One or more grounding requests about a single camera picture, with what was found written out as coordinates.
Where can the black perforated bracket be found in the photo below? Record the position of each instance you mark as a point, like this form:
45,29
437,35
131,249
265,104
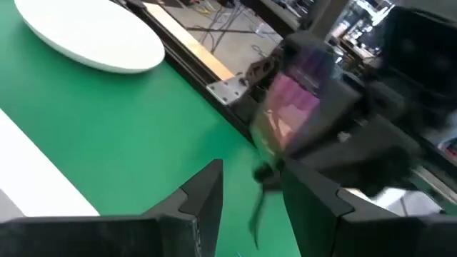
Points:
262,69

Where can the iridescent fork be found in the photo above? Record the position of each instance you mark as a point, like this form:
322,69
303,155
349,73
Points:
285,107

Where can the tan wooden strip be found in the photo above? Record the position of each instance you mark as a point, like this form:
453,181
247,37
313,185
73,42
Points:
193,43

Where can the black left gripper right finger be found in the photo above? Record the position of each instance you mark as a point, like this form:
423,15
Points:
339,232

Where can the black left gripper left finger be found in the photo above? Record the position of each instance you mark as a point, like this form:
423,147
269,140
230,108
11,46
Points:
160,235

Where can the black table frame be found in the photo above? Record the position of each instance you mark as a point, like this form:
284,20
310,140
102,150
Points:
196,87

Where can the white plastic cutlery tray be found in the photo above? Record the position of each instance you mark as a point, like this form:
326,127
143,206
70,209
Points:
35,171

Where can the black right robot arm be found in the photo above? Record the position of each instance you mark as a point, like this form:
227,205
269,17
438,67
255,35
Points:
421,53

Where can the white round plate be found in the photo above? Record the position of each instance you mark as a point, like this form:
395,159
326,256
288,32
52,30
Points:
89,35

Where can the silver corner plate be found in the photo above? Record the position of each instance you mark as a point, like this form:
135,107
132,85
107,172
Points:
226,91

